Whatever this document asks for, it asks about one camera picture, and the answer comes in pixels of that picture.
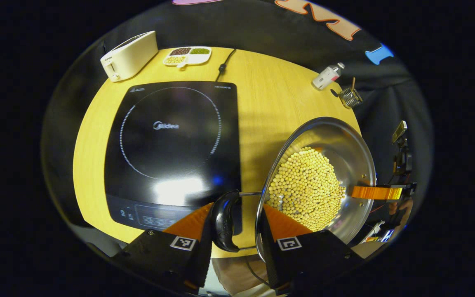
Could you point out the black induction cooktop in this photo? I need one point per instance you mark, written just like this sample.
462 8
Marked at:
171 156

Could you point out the white toaster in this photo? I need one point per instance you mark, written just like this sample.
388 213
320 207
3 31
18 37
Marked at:
130 55

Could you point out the small dark disc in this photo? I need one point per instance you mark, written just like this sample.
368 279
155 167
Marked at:
334 93

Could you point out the pile of soybeans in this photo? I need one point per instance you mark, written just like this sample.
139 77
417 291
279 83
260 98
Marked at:
307 189

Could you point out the glass jar with stick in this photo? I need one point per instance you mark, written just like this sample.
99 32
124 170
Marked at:
351 98

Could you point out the small white bottle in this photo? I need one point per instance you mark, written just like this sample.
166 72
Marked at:
326 77

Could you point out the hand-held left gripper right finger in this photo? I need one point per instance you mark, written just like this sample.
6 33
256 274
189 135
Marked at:
268 247

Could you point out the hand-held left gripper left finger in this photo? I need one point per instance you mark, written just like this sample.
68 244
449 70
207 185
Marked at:
206 247

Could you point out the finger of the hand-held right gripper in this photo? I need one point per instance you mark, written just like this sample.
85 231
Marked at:
373 192

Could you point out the white divided dish with grains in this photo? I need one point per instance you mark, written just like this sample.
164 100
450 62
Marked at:
188 57

